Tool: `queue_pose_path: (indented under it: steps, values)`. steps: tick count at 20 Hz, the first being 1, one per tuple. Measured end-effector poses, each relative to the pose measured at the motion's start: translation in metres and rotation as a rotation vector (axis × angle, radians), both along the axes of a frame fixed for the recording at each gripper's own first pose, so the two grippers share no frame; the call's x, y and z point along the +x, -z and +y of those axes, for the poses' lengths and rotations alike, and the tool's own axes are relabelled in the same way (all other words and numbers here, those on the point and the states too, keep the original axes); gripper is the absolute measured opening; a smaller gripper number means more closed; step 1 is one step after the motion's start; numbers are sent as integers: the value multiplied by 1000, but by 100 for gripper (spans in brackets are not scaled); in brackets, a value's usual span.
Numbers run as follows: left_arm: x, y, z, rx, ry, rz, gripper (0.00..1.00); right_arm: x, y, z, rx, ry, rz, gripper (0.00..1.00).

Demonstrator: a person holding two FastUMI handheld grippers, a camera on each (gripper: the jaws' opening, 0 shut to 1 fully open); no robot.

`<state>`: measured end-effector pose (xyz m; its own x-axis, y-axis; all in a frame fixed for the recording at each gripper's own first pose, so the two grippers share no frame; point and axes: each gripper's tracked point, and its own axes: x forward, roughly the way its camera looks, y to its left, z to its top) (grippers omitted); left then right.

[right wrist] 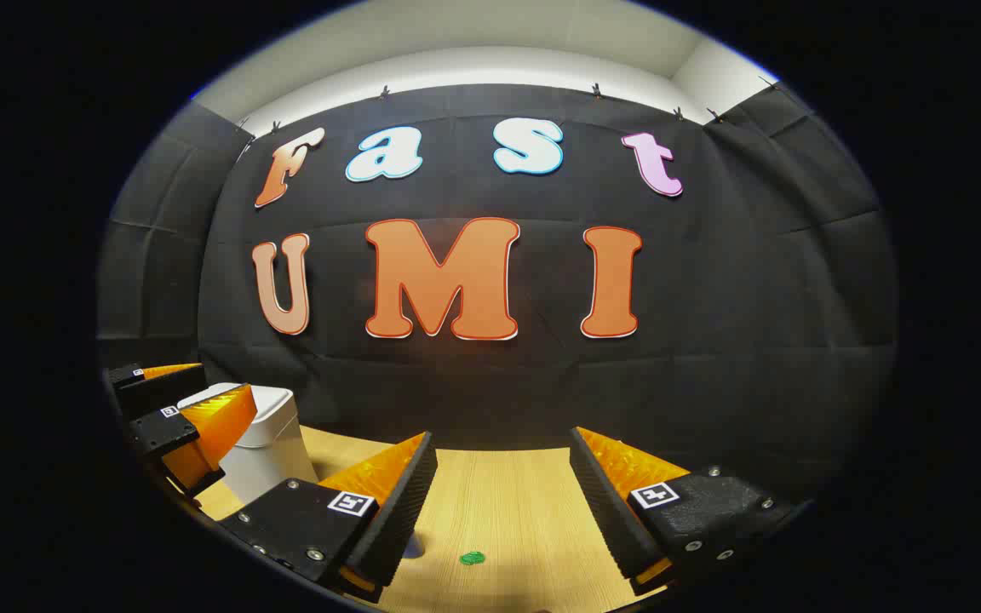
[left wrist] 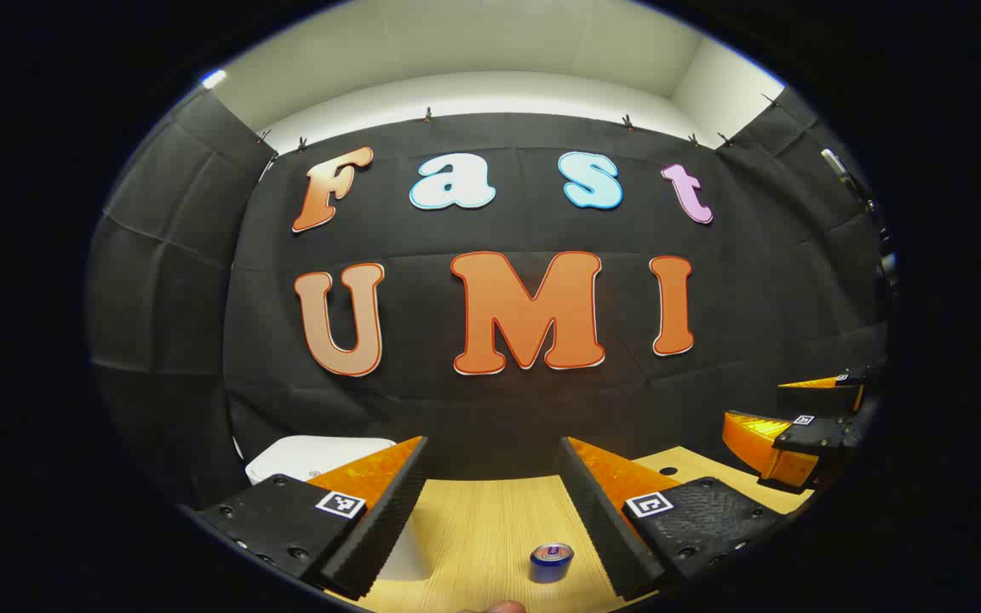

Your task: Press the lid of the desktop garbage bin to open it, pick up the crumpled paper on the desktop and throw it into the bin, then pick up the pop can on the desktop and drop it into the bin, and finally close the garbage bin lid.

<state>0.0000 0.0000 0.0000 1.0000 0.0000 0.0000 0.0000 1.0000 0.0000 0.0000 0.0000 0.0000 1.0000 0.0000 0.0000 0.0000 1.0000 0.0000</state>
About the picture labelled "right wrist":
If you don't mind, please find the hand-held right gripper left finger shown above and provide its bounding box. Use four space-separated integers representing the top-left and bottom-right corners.
216 431 439 605

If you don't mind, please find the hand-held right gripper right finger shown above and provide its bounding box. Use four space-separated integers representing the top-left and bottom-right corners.
570 426 815 597

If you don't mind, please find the white desktop garbage bin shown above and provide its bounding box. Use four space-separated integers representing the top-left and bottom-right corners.
177 382 318 505

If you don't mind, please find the wooden desktop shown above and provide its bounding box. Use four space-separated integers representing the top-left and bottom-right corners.
192 424 670 613

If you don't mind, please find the black backdrop cloth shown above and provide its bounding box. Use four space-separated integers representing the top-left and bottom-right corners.
97 83 898 512

